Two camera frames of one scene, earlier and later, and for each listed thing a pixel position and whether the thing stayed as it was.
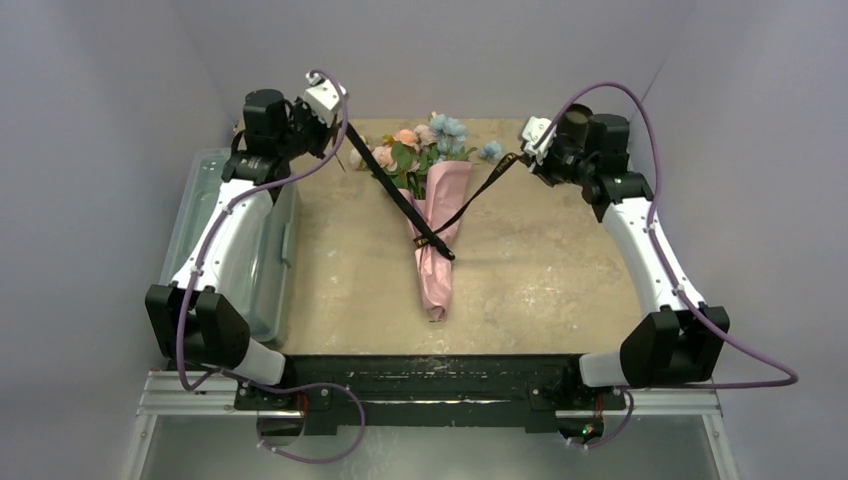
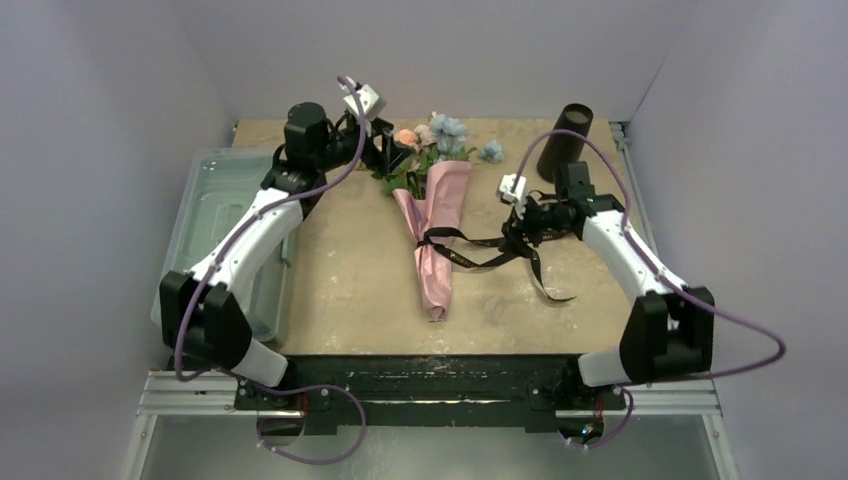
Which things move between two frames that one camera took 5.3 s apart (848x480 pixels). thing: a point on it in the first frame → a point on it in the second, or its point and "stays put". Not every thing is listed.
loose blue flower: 491,150 stays put
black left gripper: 324,131 → 373,156
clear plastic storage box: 275,266 stays put
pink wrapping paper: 444,190 stays put
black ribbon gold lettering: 430,235 → 514,244
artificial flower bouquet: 409,152 stays put
